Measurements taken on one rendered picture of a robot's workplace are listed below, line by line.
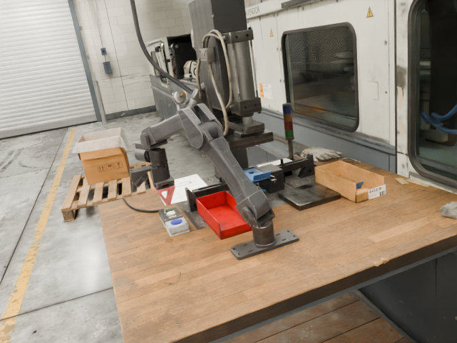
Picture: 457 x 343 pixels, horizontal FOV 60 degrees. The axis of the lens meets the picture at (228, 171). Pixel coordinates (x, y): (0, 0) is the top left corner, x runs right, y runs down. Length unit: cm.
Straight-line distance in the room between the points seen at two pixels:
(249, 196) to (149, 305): 39
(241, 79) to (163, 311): 83
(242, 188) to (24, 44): 974
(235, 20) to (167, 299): 98
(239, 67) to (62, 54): 925
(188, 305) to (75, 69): 974
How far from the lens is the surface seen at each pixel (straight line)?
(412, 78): 161
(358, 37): 193
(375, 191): 147
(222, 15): 151
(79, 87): 1056
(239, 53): 144
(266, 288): 102
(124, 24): 1064
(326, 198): 144
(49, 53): 1058
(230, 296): 101
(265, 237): 115
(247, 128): 144
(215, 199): 148
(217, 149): 115
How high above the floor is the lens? 149
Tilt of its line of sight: 18 degrees down
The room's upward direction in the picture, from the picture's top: 8 degrees counter-clockwise
